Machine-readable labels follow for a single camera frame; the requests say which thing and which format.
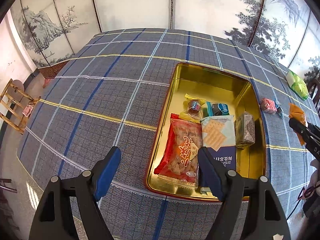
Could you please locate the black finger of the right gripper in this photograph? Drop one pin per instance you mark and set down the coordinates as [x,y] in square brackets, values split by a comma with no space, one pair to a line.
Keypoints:
[299,128]

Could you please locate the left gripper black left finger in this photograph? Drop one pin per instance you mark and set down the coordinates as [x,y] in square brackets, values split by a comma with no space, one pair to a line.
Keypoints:
[53,218]

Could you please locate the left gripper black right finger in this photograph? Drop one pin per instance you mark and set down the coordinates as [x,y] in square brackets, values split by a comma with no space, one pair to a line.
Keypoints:
[265,217]

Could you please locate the orange snack packet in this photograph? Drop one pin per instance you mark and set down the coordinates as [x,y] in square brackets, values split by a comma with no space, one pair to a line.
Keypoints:
[297,113]

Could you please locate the blue candy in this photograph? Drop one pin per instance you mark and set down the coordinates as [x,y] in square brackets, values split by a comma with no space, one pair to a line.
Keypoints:
[279,109]

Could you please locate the dark seaweed snack block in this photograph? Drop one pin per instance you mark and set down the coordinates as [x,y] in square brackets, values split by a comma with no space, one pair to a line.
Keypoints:
[244,130]

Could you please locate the clear fried twist snack pack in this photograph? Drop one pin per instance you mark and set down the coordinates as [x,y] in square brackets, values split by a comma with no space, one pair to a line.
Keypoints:
[183,167]

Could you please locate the blue soda cracker pack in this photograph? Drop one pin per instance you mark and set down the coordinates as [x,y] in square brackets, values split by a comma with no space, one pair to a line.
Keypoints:
[218,134]

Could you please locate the red snack packet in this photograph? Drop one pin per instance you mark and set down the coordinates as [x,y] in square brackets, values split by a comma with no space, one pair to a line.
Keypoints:
[168,151]

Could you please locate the pink patterned candy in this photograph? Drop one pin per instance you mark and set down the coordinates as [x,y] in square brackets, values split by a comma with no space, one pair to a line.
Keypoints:
[268,106]

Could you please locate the green tissue pack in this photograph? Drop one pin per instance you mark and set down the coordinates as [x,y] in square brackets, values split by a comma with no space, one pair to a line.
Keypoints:
[297,84]

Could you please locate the dark wooden chair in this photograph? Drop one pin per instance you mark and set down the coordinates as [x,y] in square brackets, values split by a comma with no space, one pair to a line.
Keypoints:
[313,87]

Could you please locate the teal wrapped dark candy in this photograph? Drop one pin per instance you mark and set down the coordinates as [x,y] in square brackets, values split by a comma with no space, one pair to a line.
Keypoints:
[214,109]

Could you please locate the grey plaid tablecloth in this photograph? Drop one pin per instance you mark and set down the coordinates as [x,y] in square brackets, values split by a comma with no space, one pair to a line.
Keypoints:
[112,93]

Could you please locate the red gold toffee tin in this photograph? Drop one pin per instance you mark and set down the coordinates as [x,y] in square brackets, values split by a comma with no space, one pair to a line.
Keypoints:
[218,87]

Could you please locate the small yellow wrapped candy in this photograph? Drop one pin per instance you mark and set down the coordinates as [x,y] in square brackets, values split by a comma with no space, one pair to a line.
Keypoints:
[193,106]

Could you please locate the wooden stool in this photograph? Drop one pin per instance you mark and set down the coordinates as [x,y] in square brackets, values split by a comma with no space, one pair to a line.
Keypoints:
[19,104]

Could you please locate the painted folding screen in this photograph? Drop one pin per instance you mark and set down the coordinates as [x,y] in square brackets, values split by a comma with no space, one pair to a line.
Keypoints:
[285,30]

